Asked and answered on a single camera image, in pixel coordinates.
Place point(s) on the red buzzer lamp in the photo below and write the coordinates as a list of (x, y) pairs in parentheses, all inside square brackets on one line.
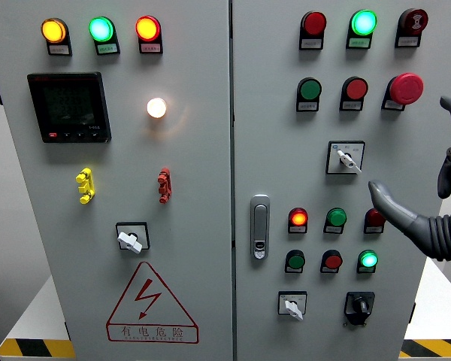
[(413, 20)]

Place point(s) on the grey cabinet door with lock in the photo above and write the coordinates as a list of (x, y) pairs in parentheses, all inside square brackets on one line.
[(278, 150)]

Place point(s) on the silver door lock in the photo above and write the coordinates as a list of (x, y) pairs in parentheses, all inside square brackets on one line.
[(260, 225)]

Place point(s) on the large green push button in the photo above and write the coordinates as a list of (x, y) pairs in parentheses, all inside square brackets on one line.
[(310, 89)]

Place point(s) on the small green push button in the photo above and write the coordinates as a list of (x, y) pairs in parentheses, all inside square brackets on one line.
[(336, 217), (296, 261)]

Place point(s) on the black yellow striped tape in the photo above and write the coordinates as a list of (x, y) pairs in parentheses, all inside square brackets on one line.
[(34, 348), (432, 348)]

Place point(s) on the red warning triangle sticker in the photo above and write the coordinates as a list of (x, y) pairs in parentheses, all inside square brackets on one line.
[(146, 297)]

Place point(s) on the small green lit lamp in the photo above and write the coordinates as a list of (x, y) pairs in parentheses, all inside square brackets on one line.
[(368, 260)]

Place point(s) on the large red stop button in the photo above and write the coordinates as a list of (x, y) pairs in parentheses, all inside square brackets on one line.
[(406, 88)]

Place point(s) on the small red push button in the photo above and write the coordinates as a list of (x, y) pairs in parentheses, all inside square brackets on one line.
[(333, 261)]

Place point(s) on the white glowing lamp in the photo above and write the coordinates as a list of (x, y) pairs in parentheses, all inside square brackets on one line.
[(156, 108)]

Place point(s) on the black display meter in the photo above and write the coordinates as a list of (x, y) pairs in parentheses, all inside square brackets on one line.
[(69, 107)]

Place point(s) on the large red push button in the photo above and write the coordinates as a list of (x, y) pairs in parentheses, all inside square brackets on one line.
[(356, 88)]

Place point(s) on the grey cabinet door with display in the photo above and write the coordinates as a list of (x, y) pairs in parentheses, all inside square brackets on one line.
[(195, 169)]

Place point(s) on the large dark red lamp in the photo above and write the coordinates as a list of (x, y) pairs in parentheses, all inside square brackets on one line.
[(313, 23)]

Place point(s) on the yellow round lamp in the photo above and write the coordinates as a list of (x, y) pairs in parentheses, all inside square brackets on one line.
[(53, 30)]

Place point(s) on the small orange-red lit lamp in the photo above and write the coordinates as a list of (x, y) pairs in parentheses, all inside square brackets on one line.
[(298, 217)]

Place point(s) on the large green lit lamp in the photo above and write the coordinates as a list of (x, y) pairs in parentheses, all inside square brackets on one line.
[(364, 22)]

